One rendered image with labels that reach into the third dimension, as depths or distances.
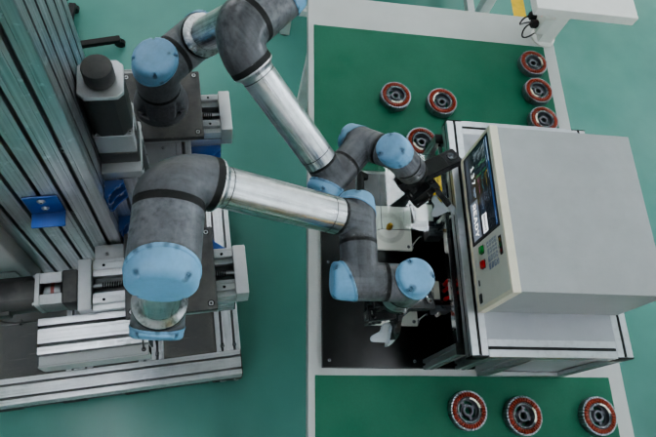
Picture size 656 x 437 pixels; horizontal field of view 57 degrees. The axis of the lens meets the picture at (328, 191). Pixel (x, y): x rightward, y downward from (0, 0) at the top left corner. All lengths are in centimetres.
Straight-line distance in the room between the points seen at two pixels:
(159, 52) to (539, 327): 120
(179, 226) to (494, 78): 173
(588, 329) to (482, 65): 115
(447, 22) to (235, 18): 142
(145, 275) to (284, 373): 171
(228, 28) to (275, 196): 37
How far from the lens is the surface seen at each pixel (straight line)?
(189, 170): 99
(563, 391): 209
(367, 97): 222
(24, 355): 248
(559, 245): 152
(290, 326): 262
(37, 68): 103
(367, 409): 185
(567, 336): 170
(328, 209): 113
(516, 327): 164
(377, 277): 114
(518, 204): 152
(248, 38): 124
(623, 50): 403
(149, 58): 161
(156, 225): 94
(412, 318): 190
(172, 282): 94
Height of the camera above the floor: 255
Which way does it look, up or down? 64 degrees down
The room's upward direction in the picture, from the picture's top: 22 degrees clockwise
